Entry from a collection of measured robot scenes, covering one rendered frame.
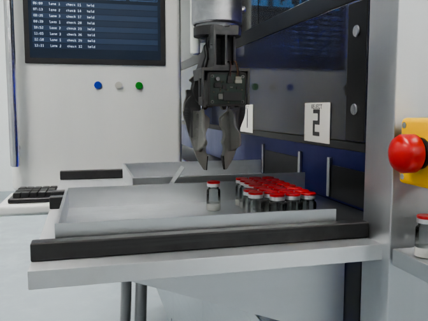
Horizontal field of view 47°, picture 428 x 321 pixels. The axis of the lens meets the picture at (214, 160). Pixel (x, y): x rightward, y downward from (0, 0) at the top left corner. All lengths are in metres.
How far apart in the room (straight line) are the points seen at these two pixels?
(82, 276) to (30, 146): 1.02
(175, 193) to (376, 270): 0.36
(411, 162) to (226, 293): 0.29
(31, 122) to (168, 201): 0.76
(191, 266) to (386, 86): 0.30
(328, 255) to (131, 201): 0.37
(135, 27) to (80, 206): 0.81
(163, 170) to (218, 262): 0.65
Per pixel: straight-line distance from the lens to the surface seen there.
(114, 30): 1.52
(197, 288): 0.65
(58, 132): 1.52
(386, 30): 0.62
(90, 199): 0.83
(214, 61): 0.70
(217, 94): 0.70
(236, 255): 0.56
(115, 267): 0.54
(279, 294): 0.69
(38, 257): 0.56
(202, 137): 0.72
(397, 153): 0.53
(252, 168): 1.23
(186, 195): 0.84
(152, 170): 1.17
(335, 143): 0.72
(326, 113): 0.74
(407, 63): 0.61
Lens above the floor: 1.04
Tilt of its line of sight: 6 degrees down
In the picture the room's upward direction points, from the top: straight up
